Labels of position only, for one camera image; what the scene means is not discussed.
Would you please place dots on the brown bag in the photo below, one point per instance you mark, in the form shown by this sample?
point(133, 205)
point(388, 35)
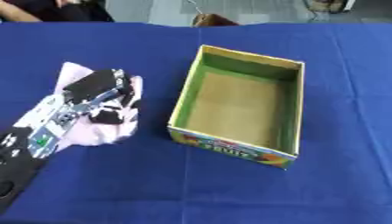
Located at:
point(212, 20)

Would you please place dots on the cardboard box with green inside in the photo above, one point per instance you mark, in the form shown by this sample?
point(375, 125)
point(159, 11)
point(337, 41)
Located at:
point(237, 110)

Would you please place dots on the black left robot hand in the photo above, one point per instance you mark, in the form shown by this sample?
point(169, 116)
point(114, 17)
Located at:
point(92, 83)

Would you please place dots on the person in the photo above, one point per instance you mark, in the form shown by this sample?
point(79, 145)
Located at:
point(46, 10)

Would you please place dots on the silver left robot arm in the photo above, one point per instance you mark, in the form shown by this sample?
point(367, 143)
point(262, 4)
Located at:
point(35, 131)

